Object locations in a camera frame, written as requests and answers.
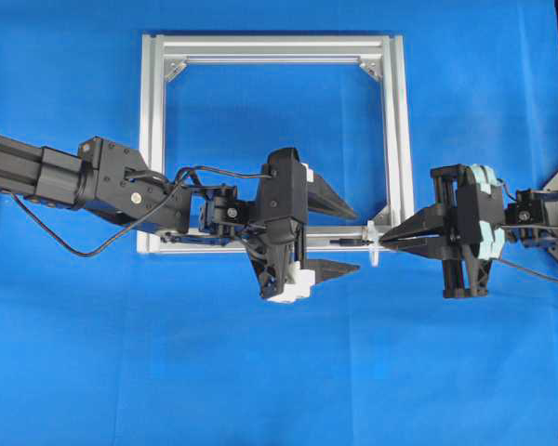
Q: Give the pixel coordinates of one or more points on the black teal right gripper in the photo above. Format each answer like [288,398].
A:
[463,229]

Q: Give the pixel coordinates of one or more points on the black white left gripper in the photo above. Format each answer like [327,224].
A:
[276,240]

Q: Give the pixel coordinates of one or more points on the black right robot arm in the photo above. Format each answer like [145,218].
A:
[526,219]

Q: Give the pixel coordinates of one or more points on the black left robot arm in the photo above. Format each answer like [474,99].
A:
[113,182]

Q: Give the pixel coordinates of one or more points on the white zip tie loop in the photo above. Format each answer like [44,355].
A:
[371,237]

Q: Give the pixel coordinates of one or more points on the aluminium extrusion rectangular frame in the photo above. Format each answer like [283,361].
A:
[164,57]

